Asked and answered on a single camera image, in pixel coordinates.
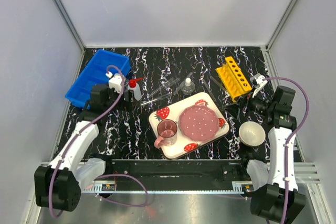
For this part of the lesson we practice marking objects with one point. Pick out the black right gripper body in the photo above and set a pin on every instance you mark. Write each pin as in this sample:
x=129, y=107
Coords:
x=255, y=105

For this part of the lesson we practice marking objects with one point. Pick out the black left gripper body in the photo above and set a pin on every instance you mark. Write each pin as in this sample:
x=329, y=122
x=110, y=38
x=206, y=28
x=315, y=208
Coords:
x=113, y=96

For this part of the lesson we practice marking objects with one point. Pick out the wash bottle with red cap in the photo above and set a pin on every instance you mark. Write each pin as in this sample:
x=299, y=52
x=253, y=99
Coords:
x=135, y=88

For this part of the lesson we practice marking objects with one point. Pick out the yellow test tube rack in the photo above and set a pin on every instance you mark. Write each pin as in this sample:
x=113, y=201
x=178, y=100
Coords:
x=233, y=79

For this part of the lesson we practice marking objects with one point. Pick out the glass alcohol lamp white cap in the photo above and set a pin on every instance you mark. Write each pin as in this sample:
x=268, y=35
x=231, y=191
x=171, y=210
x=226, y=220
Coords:
x=188, y=87

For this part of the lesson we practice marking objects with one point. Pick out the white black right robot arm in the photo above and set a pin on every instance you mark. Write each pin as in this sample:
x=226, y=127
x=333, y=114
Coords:
x=275, y=196

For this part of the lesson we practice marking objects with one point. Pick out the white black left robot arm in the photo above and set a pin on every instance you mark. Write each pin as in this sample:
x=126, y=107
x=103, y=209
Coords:
x=59, y=184

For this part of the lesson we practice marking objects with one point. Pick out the cream ceramic bowl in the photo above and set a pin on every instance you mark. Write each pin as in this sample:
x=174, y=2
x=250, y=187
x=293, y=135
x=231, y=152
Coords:
x=251, y=134

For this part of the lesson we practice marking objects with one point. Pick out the blue plastic compartment bin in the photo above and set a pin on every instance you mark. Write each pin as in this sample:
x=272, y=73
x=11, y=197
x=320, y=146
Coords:
x=95, y=73

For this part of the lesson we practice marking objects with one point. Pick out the pink polka dot plate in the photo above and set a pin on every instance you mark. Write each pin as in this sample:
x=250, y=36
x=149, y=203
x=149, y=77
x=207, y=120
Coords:
x=198, y=123

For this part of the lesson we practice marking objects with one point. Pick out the pink ghost pattern mug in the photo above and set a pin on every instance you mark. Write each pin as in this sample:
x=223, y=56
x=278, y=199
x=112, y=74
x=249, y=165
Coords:
x=167, y=133

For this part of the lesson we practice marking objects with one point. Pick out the strawberry pattern white tray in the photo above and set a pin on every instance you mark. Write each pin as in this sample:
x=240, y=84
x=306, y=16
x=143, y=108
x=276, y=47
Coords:
x=184, y=145

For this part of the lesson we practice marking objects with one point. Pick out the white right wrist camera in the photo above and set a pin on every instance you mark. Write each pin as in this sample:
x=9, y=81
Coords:
x=258, y=81

